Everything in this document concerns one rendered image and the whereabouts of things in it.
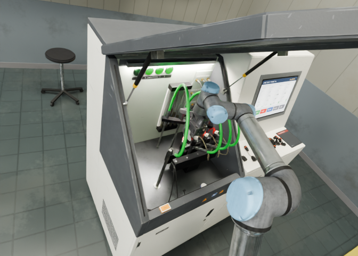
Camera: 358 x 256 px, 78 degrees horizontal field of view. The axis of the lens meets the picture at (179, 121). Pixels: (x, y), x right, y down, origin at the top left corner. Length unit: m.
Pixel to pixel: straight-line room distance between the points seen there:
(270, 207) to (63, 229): 1.72
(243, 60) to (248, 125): 0.51
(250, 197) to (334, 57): 2.95
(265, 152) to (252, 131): 0.10
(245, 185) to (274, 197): 0.08
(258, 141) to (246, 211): 0.30
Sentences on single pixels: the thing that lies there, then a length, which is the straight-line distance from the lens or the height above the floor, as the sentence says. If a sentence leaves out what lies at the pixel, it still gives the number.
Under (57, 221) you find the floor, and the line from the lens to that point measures 2.15.
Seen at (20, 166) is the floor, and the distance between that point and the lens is 2.49.
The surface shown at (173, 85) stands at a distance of 1.26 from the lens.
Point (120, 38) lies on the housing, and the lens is 1.13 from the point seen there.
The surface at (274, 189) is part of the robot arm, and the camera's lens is 0.70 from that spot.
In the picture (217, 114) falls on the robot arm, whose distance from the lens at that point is 0.88.
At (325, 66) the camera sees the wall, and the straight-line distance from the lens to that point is 3.49.
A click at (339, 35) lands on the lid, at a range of 0.40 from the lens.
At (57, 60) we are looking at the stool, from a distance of 2.77.
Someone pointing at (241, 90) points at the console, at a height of 1.36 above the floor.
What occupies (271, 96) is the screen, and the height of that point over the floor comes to 1.29.
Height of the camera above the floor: 1.94
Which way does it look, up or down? 39 degrees down
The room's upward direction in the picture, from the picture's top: 20 degrees clockwise
